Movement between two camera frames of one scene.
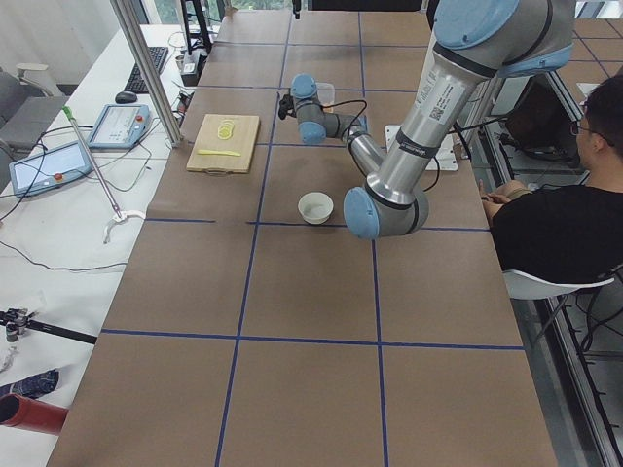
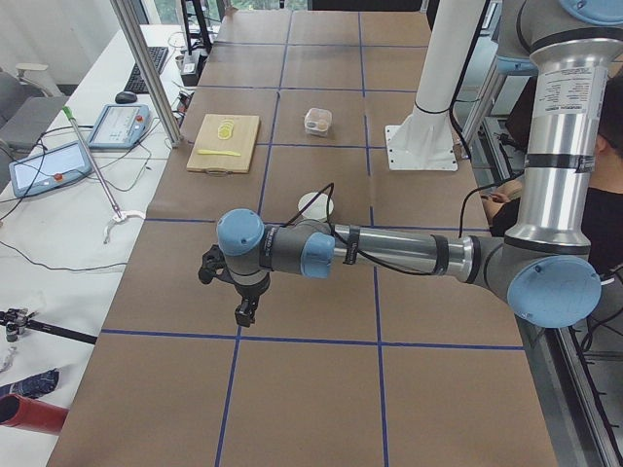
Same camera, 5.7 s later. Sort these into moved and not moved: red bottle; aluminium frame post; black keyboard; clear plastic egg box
Moved: clear plastic egg box
Not moved: black keyboard; red bottle; aluminium frame post
